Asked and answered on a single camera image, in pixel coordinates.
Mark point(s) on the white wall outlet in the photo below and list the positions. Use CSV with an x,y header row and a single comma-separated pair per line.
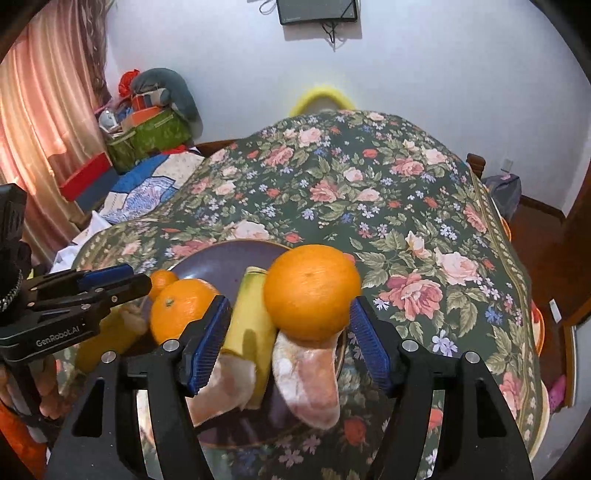
x,y
507,165

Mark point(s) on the yellow foam tube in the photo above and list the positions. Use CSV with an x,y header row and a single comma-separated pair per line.
x,y
323,90

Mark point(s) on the pink object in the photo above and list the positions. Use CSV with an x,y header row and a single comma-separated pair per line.
x,y
556,391

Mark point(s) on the purple plate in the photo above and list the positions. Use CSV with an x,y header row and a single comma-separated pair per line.
x,y
221,263

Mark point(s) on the blue patchwork quilt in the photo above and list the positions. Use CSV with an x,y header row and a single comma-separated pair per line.
x,y
147,184

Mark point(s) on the small black monitor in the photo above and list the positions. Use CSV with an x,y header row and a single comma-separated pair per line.
x,y
318,9

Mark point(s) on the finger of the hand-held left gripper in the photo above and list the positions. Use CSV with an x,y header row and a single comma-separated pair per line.
x,y
108,276
124,290

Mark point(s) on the green patterned bag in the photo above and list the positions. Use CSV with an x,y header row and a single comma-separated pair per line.
x,y
152,138

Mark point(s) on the blue-grey box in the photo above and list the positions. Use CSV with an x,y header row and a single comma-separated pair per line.
x,y
99,194

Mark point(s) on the floral tablecloth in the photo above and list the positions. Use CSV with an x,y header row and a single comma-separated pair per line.
x,y
392,194

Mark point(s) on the orange with sticker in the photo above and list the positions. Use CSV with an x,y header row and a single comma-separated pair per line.
x,y
311,290

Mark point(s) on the small tangerine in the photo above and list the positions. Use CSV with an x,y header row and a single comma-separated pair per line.
x,y
164,279

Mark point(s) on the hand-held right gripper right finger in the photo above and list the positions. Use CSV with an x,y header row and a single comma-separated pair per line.
x,y
369,346

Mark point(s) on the grey pillow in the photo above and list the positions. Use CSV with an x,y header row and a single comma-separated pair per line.
x,y
180,87

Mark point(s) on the grey bag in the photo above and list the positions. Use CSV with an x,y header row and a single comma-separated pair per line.
x,y
503,194

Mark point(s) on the peeled pomelo segment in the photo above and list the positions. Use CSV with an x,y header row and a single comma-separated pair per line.
x,y
307,383
226,383

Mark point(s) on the dark wooden bed frame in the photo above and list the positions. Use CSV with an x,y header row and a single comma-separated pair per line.
x,y
217,146

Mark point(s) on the brown patterned curtain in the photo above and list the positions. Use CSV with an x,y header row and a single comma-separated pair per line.
x,y
101,64

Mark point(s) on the white papers pile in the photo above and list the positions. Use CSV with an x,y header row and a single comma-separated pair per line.
x,y
78,240

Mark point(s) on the pink striped curtain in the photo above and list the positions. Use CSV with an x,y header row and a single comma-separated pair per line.
x,y
41,115

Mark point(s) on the red box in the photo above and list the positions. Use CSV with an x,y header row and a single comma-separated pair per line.
x,y
85,177

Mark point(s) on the person's left forearm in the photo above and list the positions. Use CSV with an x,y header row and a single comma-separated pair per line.
x,y
16,438

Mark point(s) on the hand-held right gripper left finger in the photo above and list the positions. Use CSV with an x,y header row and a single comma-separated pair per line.
x,y
207,346

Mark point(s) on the dark wooden post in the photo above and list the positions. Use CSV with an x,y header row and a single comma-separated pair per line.
x,y
475,166

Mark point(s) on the orange box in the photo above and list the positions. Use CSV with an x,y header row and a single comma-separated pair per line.
x,y
141,117

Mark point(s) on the large orange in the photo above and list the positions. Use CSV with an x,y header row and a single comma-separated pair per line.
x,y
182,309

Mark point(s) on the person's left hand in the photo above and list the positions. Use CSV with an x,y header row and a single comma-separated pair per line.
x,y
48,392

